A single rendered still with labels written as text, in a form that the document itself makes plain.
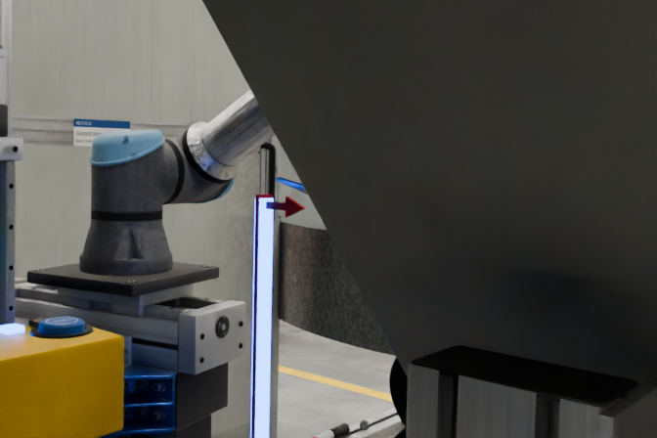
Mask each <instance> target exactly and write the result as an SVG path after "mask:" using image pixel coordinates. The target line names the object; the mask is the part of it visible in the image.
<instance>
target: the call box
mask: <svg viewBox="0 0 657 438"><path fill-rule="evenodd" d="M123 404H124V338H123V336H122V335H120V334H116V333H113V332H109V331H105V330H102V329H98V328H92V327H91V326H88V325H85V330H84V331H82V332H78V333H73V334H63V335H51V334H43V333H39V327H37V328H35V327H32V326H24V332H19V333H14V334H4V333H1V332H0V438H98V437H102V436H105V435H108V434H111V433H114V432H117V431H120V430H121V429H122V428H123Z"/></svg>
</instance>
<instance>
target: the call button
mask: <svg viewBox="0 0 657 438"><path fill-rule="evenodd" d="M84 330H85V322H84V320H82V319H80V318H75V317H70V316H64V317H57V318H50V319H46V320H40V323H39V333H43V334H51V335H63V334H73V333H78V332H82V331H84Z"/></svg>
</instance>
